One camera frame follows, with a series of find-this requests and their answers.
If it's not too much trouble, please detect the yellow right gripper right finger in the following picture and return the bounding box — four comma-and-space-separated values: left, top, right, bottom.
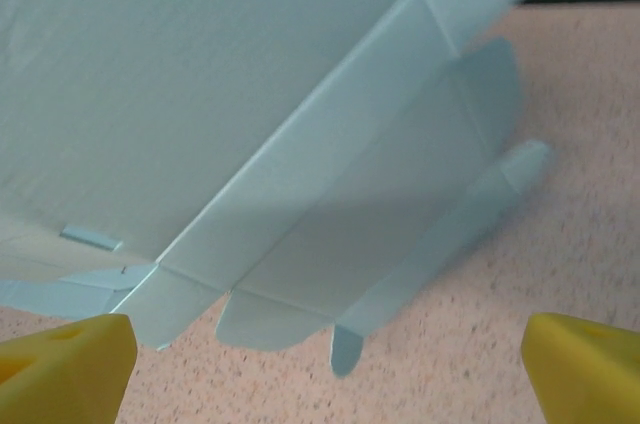
522, 312, 640, 424

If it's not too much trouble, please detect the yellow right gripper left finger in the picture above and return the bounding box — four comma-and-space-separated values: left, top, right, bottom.
0, 312, 139, 424

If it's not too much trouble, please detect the light blue paper box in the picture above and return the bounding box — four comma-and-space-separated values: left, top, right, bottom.
0, 0, 554, 379

